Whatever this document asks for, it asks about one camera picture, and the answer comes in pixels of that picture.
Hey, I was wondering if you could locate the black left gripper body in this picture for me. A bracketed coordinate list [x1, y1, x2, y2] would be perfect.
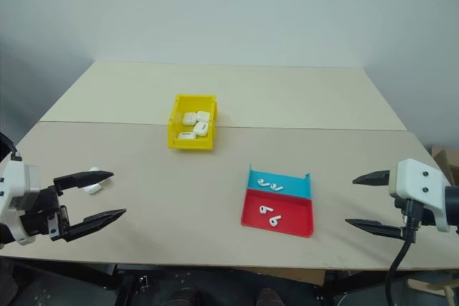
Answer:
[13, 183, 72, 243]

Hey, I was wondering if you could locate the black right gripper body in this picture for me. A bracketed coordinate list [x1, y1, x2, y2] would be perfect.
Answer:
[392, 195, 437, 241]

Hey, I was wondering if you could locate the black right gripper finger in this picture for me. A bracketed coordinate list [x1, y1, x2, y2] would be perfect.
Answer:
[344, 217, 405, 239]
[351, 169, 392, 187]

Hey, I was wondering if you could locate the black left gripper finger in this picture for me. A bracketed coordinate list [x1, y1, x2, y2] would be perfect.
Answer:
[53, 169, 115, 193]
[66, 208, 128, 243]

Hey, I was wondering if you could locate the white open charging case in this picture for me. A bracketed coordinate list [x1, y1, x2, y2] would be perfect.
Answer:
[82, 166, 105, 196]

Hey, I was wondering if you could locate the yellow plastic bin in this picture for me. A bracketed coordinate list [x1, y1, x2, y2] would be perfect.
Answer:
[166, 94, 219, 151]

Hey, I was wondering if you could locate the red plastic tray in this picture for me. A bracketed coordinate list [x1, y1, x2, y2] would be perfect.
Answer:
[240, 188, 316, 239]

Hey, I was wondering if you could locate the blue plastic tray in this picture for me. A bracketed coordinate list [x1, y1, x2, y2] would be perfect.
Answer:
[246, 163, 313, 201]

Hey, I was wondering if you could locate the dark rounded shape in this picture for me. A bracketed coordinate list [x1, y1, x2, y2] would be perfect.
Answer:
[255, 287, 285, 306]

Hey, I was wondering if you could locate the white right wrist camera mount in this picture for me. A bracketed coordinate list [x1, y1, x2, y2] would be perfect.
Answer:
[388, 158, 451, 234]

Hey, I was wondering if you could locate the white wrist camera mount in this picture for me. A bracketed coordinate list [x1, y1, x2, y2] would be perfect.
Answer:
[388, 158, 451, 234]
[0, 160, 42, 247]

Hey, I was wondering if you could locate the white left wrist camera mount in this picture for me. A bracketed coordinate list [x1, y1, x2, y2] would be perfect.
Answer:
[0, 160, 42, 247]

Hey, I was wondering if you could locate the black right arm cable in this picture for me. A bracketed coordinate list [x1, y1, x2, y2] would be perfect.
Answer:
[385, 201, 421, 306]

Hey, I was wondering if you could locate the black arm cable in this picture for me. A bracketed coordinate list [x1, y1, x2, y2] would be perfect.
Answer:
[385, 201, 421, 306]
[0, 131, 22, 162]

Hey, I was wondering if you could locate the black table frame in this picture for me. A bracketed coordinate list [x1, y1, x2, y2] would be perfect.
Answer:
[0, 256, 459, 306]

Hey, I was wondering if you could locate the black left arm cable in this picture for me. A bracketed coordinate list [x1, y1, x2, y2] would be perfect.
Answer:
[0, 131, 22, 162]

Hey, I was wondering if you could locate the light wooden frame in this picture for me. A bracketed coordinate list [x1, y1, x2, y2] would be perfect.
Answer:
[410, 272, 459, 306]

